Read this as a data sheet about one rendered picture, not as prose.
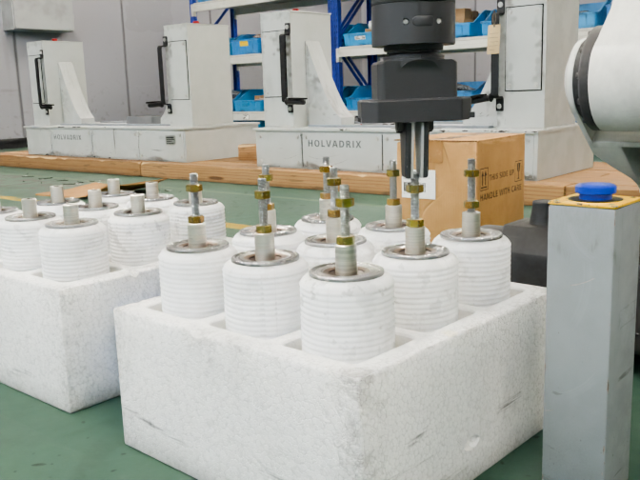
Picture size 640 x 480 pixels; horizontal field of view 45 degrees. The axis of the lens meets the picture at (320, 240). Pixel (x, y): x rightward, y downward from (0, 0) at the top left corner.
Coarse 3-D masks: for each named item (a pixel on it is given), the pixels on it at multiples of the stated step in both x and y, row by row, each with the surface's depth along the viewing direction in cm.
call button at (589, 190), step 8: (584, 184) 78; (592, 184) 78; (600, 184) 78; (608, 184) 78; (576, 192) 78; (584, 192) 77; (592, 192) 77; (600, 192) 77; (608, 192) 77; (592, 200) 77; (600, 200) 77
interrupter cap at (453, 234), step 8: (440, 232) 95; (448, 232) 96; (456, 232) 96; (480, 232) 96; (488, 232) 95; (496, 232) 95; (456, 240) 92; (464, 240) 91; (472, 240) 91; (480, 240) 91; (488, 240) 91
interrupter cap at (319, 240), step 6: (318, 234) 96; (324, 234) 97; (354, 234) 96; (360, 234) 96; (306, 240) 93; (312, 240) 93; (318, 240) 94; (324, 240) 95; (360, 240) 92; (366, 240) 93; (312, 246) 91; (318, 246) 91; (324, 246) 90; (330, 246) 90
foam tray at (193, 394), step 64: (128, 320) 92; (192, 320) 88; (512, 320) 88; (128, 384) 94; (192, 384) 85; (256, 384) 78; (320, 384) 72; (384, 384) 71; (448, 384) 79; (512, 384) 90; (192, 448) 87; (256, 448) 79; (320, 448) 73; (384, 448) 72; (448, 448) 81; (512, 448) 92
